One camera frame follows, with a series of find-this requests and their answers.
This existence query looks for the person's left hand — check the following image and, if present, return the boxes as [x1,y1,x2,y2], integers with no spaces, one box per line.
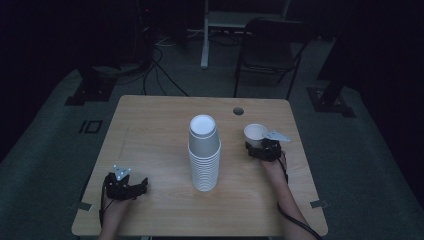
[101,198,133,224]

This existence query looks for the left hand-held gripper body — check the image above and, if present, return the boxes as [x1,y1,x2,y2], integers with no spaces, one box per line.
[103,164,135,202]

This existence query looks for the person's right hand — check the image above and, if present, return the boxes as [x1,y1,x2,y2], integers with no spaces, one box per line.
[260,151,288,188]

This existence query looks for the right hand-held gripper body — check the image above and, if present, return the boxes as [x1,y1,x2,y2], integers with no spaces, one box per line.
[260,129,291,163]

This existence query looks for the black stand base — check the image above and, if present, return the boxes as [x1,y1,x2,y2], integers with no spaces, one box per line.
[306,0,357,118]
[64,66,118,107]

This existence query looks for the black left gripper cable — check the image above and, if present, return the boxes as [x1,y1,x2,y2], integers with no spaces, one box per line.
[98,183,114,231]

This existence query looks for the black floor cables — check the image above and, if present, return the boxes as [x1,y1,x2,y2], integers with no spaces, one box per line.
[142,46,190,98]

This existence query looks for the white floor cables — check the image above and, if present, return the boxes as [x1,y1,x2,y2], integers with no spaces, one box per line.
[155,29,205,48]

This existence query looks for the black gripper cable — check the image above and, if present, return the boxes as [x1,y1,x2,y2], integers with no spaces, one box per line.
[98,183,114,231]
[277,151,323,240]

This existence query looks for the stack of white cups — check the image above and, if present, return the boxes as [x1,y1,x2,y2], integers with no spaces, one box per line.
[187,114,222,193]

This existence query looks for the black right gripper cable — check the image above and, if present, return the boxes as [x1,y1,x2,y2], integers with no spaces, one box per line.
[277,151,323,240]

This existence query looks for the black folding chair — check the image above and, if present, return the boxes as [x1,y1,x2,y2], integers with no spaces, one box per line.
[233,18,313,101]

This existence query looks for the white desk frame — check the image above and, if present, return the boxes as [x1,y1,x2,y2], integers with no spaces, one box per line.
[199,0,291,70]

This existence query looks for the single white paper cup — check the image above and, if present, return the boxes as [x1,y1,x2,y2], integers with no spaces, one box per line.
[243,123,269,149]

